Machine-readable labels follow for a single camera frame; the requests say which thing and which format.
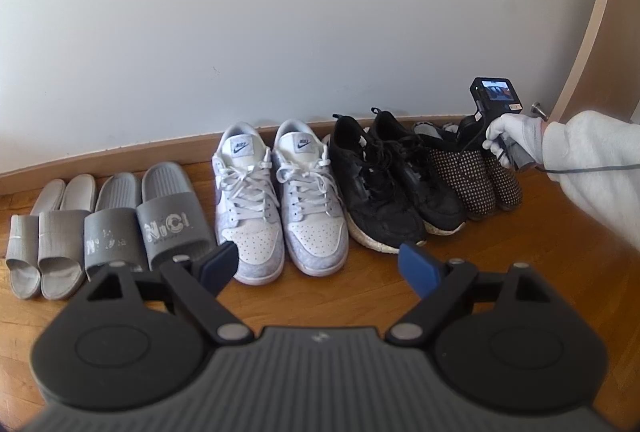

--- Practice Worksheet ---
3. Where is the person's right hand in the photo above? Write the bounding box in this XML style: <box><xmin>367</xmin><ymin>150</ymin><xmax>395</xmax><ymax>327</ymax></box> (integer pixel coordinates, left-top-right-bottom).
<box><xmin>482</xmin><ymin>113</ymin><xmax>547</xmax><ymax>168</ymax></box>

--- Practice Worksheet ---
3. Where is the person's right forearm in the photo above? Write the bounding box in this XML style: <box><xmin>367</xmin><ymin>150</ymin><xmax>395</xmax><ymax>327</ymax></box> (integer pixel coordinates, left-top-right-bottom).
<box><xmin>541</xmin><ymin>110</ymin><xmax>640</xmax><ymax>254</ymax></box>

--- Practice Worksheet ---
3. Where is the light wooden door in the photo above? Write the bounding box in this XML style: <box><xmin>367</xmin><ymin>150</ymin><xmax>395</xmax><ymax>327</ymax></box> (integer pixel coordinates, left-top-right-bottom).
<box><xmin>549</xmin><ymin>0</ymin><xmax>640</xmax><ymax>129</ymax></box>

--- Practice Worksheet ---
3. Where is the white lace-up sneaker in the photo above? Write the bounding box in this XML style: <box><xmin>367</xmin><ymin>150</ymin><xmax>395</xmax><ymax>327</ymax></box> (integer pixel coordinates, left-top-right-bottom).
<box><xmin>212</xmin><ymin>122</ymin><xmax>286</xmax><ymax>286</ymax></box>
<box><xmin>272</xmin><ymin>119</ymin><xmax>350</xmax><ymax>276</ymax></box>

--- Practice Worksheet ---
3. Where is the black lace-up sneaker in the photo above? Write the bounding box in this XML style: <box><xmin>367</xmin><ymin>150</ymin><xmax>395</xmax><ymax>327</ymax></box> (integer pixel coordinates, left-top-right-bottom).
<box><xmin>369</xmin><ymin>109</ymin><xmax>469</xmax><ymax>234</ymax></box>
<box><xmin>329</xmin><ymin>114</ymin><xmax>429</xmax><ymax>254</ymax></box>

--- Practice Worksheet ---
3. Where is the dark grey printed slide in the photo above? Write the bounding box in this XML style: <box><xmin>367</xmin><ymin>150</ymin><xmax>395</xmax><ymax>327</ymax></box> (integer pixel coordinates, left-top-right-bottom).
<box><xmin>136</xmin><ymin>162</ymin><xmax>212</xmax><ymax>271</ymax></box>
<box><xmin>83</xmin><ymin>172</ymin><xmax>144</xmax><ymax>281</ymax></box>

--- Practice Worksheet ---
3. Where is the black fleece mesh slipper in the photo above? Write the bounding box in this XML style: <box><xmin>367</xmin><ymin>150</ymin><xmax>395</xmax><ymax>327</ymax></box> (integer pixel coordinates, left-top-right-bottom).
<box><xmin>450</xmin><ymin>122</ymin><xmax>524</xmax><ymax>213</ymax></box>
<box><xmin>412</xmin><ymin>121</ymin><xmax>499</xmax><ymax>221</ymax></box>

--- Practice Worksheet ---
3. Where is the thin grey cable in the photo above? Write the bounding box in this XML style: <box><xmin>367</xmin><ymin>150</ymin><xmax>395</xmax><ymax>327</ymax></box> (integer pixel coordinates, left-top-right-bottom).
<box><xmin>534</xmin><ymin>163</ymin><xmax>640</xmax><ymax>174</ymax></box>

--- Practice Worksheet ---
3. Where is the light grey slipper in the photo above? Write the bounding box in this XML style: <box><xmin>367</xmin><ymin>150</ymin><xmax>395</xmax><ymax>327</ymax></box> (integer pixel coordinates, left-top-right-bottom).
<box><xmin>37</xmin><ymin>174</ymin><xmax>97</xmax><ymax>301</ymax></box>
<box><xmin>6</xmin><ymin>178</ymin><xmax>67</xmax><ymax>301</ymax></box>

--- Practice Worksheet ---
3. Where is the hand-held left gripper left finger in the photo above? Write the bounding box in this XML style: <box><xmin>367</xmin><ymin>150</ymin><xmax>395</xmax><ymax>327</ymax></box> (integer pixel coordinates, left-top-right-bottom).
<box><xmin>84</xmin><ymin>240</ymin><xmax>255</xmax><ymax>346</ymax></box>

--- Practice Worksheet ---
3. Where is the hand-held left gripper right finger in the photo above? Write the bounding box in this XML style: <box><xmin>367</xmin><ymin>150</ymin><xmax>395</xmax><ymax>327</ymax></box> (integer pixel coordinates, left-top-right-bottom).
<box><xmin>384</xmin><ymin>241</ymin><xmax>557</xmax><ymax>347</ymax></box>

